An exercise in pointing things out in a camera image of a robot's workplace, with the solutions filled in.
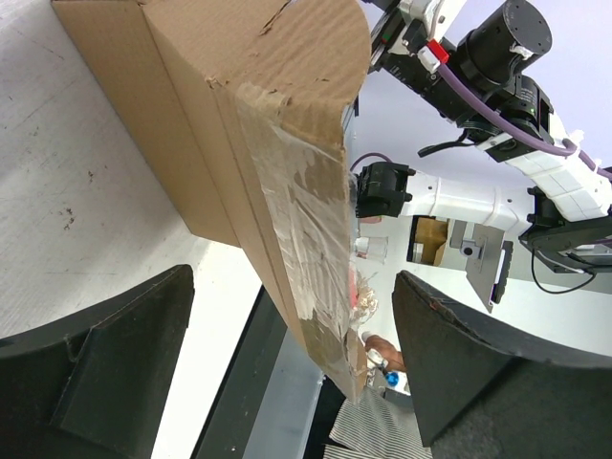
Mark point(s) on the clear plastic cups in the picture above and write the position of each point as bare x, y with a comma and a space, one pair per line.
371, 248

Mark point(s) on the grey metal bracket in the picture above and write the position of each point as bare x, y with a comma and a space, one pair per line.
489, 257

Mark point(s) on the brown cardboard express box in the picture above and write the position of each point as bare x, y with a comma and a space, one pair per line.
239, 108

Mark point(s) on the striped cloth sleeve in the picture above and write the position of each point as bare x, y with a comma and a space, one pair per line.
373, 427

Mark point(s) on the person hand in background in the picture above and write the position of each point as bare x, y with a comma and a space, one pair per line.
382, 351

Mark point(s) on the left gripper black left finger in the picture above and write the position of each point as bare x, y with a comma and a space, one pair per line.
94, 384

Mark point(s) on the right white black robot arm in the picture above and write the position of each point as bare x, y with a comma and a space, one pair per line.
479, 85

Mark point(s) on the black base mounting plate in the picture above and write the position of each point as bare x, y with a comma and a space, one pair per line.
232, 415

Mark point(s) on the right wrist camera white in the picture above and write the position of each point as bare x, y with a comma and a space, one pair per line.
422, 26

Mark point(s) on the background cardboard box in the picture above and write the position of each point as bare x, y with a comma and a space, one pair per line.
427, 240

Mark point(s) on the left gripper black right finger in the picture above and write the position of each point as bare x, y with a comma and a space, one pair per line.
482, 388

